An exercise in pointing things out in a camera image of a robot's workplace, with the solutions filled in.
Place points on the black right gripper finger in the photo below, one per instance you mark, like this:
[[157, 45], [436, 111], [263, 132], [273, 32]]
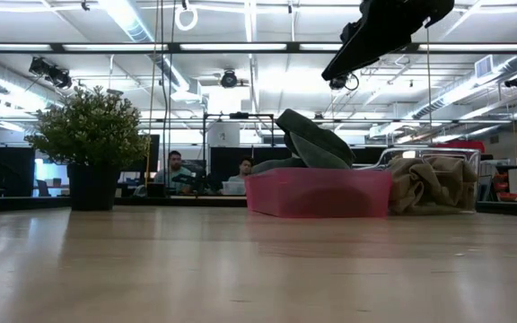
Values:
[[366, 54]]

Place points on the dark green cloth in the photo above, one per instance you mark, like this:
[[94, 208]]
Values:
[[317, 143]]

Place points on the clear plastic bin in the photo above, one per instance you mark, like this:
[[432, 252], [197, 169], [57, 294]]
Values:
[[447, 154]]

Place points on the red plastic bin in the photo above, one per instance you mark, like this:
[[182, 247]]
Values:
[[319, 193]]

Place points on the person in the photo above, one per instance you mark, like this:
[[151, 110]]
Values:
[[174, 172], [242, 170]]

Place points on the red storage shelf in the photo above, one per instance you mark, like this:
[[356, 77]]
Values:
[[505, 181]]

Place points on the green artificial plant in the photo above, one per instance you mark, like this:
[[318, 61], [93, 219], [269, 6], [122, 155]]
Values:
[[90, 128]]

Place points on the black plant pot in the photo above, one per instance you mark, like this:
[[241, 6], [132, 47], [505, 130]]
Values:
[[92, 186]]

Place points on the black metal frame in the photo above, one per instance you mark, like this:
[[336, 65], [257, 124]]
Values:
[[240, 116]]

